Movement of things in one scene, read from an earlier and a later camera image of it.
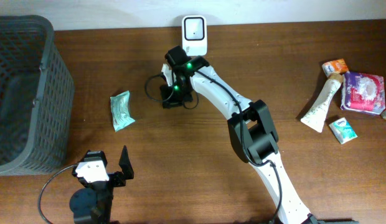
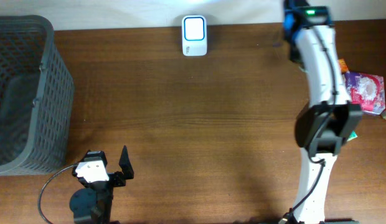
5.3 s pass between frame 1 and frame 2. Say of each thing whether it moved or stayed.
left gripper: stayed
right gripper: moved
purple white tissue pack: stayed
